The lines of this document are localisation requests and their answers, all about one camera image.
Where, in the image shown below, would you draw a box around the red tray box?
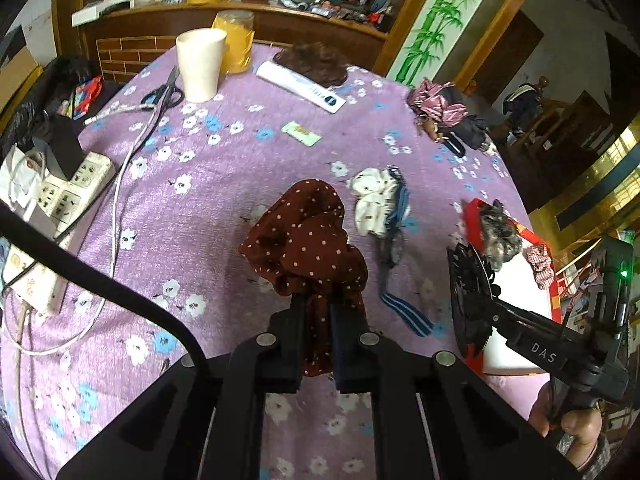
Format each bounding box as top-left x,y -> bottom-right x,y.
462,198 -> 561,376

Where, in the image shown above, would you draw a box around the black scissors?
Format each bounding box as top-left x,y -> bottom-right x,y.
140,66 -> 184,110

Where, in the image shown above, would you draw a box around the white printed scrunchie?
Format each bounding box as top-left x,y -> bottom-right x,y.
349,168 -> 398,237

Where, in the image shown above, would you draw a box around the white power strip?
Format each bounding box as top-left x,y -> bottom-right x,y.
2,246 -> 68,315
36,152 -> 115,238

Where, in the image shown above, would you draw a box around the yellow plastic jar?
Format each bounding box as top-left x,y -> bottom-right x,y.
213,10 -> 255,74

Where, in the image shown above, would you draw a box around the white remote control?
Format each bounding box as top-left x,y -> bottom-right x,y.
256,61 -> 346,114

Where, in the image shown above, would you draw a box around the wooden counter shelf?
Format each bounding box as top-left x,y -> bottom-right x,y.
79,1 -> 387,72

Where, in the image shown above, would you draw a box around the black hair claw clip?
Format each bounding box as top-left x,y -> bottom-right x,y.
447,243 -> 501,358

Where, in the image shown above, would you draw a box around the white cable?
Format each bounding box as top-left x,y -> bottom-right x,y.
0,102 -> 162,359

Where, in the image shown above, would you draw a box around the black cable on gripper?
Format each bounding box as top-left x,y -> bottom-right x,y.
0,201 -> 214,369

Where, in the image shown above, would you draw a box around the small white card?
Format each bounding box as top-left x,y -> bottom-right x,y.
281,120 -> 321,148

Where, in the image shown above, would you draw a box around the white paper cup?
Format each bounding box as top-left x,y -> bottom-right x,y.
176,27 -> 227,104

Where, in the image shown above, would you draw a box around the right hand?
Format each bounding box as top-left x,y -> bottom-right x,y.
528,382 -> 611,479

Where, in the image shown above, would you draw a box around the red plaid scrunchie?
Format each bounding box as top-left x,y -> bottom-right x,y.
522,244 -> 554,289

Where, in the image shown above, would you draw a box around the pink striped cloth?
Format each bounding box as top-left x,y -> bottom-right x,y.
407,78 -> 468,128

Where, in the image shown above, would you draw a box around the black power adapter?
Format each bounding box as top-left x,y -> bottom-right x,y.
32,115 -> 85,181

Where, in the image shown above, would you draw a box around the black organza scrunchie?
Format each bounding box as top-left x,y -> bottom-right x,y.
480,200 -> 522,272

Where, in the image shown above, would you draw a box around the brown hair wig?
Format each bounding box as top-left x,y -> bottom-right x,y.
272,42 -> 348,88

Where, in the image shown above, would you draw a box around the dark red polka-dot scrunchie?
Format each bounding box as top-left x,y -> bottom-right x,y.
239,179 -> 369,377

